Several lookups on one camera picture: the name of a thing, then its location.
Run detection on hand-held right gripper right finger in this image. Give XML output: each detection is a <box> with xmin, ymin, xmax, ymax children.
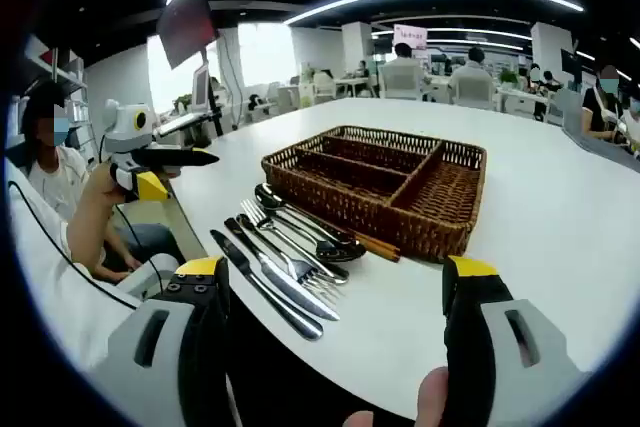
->
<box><xmin>441</xmin><ymin>255</ymin><xmax>591</xmax><ymax>427</ymax></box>

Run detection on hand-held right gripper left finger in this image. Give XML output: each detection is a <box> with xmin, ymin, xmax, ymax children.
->
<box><xmin>97</xmin><ymin>255</ymin><xmax>232</xmax><ymax>427</ymax></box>

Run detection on silver metal knife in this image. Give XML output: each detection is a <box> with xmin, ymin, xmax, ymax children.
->
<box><xmin>223</xmin><ymin>216</ymin><xmax>342</xmax><ymax>322</ymax></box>
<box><xmin>209</xmin><ymin>228</ymin><xmax>325</xmax><ymax>342</ymax></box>

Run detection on silver metal spoon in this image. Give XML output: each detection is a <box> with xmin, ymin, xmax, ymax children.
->
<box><xmin>253</xmin><ymin>181</ymin><xmax>361</xmax><ymax>248</ymax></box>
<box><xmin>272</xmin><ymin>206</ymin><xmax>369</xmax><ymax>263</ymax></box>

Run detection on silver metal fork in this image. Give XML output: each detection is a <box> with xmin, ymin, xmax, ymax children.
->
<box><xmin>234</xmin><ymin>213</ymin><xmax>347</xmax><ymax>304</ymax></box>
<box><xmin>240</xmin><ymin>198</ymin><xmax>351</xmax><ymax>284</ymax></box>

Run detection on brown wicker storage slots basket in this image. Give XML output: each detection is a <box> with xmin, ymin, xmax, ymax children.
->
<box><xmin>260</xmin><ymin>125</ymin><xmax>488</xmax><ymax>264</ymax></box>

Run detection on white storage shelf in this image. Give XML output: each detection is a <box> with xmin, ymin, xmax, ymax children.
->
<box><xmin>22</xmin><ymin>34</ymin><xmax>101</xmax><ymax>168</ymax></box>

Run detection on person's left hand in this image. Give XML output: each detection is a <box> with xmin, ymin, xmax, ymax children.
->
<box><xmin>87</xmin><ymin>162</ymin><xmax>126</xmax><ymax>208</ymax></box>

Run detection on person's right hand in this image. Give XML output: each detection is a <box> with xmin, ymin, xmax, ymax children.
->
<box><xmin>344</xmin><ymin>365</ymin><xmax>450</xmax><ymax>427</ymax></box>

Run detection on black monitor stand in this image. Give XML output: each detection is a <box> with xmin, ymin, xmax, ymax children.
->
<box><xmin>203</xmin><ymin>44</ymin><xmax>227</xmax><ymax>137</ymax></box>

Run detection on white monitor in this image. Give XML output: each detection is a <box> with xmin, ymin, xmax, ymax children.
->
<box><xmin>191</xmin><ymin>62</ymin><xmax>211</xmax><ymax>113</ymax></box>

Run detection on white office chair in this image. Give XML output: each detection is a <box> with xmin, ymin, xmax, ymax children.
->
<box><xmin>117</xmin><ymin>252</ymin><xmax>181</xmax><ymax>301</ymax></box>

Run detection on dark display screen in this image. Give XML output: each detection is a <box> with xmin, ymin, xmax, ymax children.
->
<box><xmin>155</xmin><ymin>0</ymin><xmax>221</xmax><ymax>71</ymax></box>

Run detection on pink hanging sign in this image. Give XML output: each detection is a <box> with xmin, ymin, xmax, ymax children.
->
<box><xmin>392</xmin><ymin>24</ymin><xmax>429</xmax><ymax>51</ymax></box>

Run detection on black chest device cable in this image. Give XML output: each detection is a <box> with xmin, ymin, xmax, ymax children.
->
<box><xmin>7</xmin><ymin>179</ymin><xmax>139</xmax><ymax>311</ymax></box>

